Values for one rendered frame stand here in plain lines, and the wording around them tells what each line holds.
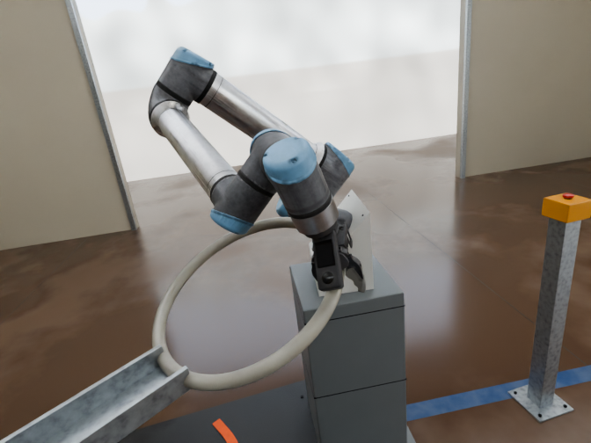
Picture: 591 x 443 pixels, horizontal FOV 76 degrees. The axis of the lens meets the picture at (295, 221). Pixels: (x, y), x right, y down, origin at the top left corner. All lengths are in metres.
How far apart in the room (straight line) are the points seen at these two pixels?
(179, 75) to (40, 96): 4.55
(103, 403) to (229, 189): 0.49
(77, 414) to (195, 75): 0.90
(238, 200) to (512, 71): 5.91
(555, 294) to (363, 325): 0.88
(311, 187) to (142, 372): 0.53
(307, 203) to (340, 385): 1.14
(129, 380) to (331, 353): 0.89
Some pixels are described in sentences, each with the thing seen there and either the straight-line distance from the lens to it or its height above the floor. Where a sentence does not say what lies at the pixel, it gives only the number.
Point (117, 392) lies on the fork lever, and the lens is 0.91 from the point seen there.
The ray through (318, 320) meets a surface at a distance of 0.74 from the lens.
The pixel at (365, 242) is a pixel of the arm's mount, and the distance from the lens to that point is 1.44.
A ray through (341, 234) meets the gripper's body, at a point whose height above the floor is 1.34.
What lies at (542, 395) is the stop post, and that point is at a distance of 2.34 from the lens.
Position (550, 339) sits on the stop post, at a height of 0.42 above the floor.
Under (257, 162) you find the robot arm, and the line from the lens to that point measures 0.76.
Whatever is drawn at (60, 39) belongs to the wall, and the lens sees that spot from 5.60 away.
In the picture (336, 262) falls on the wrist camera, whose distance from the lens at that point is 0.72.
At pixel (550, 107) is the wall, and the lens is 6.93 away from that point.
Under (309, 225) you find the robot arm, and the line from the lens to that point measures 0.70.
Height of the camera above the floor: 1.65
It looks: 20 degrees down
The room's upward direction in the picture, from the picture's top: 7 degrees counter-clockwise
